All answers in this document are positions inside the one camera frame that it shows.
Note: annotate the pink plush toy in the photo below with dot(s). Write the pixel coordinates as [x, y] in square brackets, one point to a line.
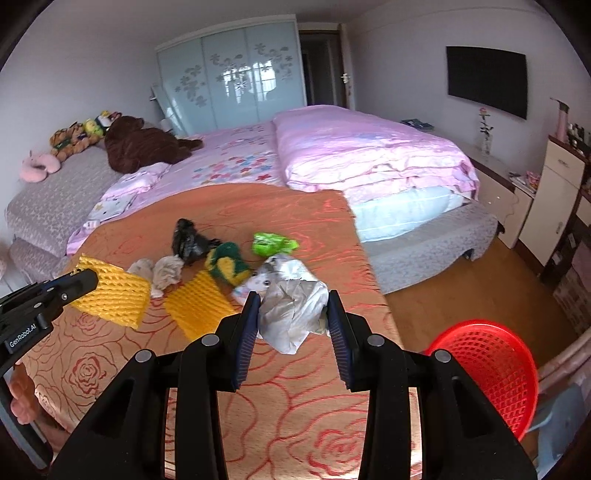
[35, 168]

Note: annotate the brown teddy bear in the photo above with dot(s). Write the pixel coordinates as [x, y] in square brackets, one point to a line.
[131, 146]

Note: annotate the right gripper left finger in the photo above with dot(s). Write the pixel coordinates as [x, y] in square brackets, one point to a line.
[237, 337]

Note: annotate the bright green wrapper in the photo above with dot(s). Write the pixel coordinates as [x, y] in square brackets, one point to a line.
[265, 244]

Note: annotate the pink folded quilt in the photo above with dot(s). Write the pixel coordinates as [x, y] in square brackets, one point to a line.
[365, 156]

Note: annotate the grey patterned headboard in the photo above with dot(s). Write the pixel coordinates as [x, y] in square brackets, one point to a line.
[43, 216]

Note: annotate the person's left hand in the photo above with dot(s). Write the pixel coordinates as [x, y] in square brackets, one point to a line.
[24, 405]

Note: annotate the glass sliding wardrobe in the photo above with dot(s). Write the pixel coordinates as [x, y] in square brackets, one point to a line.
[230, 75]

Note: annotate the black wall television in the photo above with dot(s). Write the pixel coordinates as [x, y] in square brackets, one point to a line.
[492, 77]

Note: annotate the green yellow snack wrapper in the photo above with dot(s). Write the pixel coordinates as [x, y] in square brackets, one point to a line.
[225, 262]

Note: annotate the grey bed base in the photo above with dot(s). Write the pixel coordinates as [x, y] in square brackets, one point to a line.
[431, 248]

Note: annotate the pink floral bed sheet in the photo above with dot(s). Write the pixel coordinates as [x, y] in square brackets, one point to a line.
[241, 155]

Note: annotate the pink small pillow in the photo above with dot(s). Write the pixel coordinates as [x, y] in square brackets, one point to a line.
[135, 183]

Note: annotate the pink rose in vase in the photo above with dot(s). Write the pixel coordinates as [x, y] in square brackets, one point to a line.
[486, 131]

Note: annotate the red plastic trash basket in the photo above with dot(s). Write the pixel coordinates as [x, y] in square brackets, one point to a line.
[500, 363]

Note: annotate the pink curtain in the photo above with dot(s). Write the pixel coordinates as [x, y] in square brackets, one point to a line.
[572, 364]

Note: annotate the pink thermos bottle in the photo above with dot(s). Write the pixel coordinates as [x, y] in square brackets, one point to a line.
[562, 122]

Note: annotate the white tall cabinet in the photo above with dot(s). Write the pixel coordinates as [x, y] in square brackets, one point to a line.
[560, 183]

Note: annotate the dressing table with cosmetics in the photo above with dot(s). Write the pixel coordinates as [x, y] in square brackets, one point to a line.
[577, 236]

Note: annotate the black plastic bag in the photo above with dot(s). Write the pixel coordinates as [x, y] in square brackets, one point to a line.
[189, 245]

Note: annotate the white tissue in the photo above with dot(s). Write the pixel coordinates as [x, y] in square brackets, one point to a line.
[161, 274]

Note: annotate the blue plastic stool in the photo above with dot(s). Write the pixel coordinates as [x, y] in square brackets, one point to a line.
[557, 421]

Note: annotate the brown yellow plush toys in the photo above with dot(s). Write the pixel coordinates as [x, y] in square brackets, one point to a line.
[81, 135]

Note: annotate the white low tv cabinet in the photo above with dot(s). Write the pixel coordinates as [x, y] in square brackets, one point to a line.
[500, 196]

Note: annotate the silver white bag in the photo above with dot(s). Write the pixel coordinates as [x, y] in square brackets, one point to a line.
[292, 302]

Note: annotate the yellow foam net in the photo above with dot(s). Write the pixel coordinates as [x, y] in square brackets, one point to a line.
[120, 297]
[198, 306]

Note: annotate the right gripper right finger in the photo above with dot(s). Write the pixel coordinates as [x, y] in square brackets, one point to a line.
[349, 333]

